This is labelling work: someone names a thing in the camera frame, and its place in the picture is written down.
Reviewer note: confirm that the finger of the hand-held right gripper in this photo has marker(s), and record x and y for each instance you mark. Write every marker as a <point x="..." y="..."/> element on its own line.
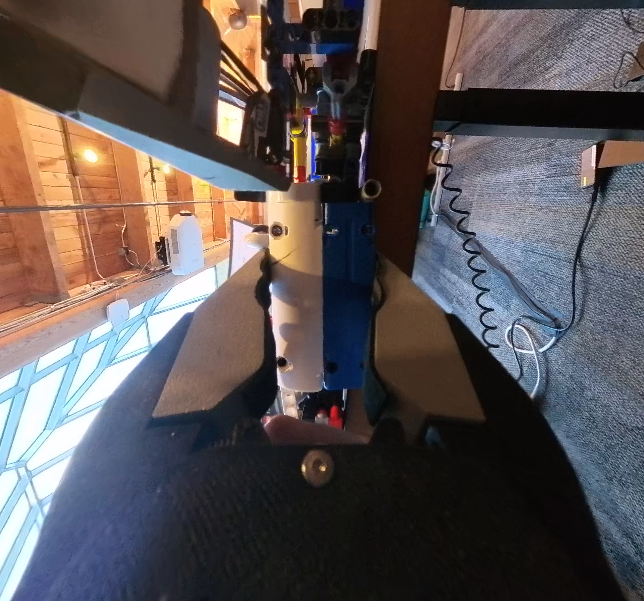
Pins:
<point x="176" y="143"/>

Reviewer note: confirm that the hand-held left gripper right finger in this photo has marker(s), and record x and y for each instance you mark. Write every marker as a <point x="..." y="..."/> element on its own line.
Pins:
<point x="422" y="354"/>

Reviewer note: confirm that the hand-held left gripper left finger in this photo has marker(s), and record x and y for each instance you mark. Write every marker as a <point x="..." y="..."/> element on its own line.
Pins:
<point x="221" y="349"/>

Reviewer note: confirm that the toy brick car model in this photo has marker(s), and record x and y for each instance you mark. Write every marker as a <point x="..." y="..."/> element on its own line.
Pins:
<point x="347" y="284"/>

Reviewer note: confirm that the white illustrated leaflet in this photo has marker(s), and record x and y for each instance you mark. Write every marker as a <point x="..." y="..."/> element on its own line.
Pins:
<point x="241" y="254"/>

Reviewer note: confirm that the thin metal rod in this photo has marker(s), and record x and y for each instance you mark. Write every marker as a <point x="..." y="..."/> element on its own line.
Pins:
<point x="100" y="207"/>

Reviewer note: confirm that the teal bag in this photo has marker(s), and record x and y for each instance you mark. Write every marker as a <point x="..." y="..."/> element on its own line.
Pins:
<point x="427" y="206"/>

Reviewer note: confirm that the large grid window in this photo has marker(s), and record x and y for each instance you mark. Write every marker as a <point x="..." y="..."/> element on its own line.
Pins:
<point x="75" y="410"/>

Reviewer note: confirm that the brown cardboard box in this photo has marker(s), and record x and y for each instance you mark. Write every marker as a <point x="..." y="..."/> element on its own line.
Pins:
<point x="587" y="168"/>

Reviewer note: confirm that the cardboard piece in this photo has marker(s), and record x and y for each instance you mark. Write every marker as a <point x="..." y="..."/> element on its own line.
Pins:
<point x="638" y="63"/>

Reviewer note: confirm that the white wall device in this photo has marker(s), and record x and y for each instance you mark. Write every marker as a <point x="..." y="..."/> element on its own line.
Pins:
<point x="186" y="246"/>

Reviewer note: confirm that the small white wall sensor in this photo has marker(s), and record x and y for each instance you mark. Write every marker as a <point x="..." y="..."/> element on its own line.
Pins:
<point x="117" y="312"/>

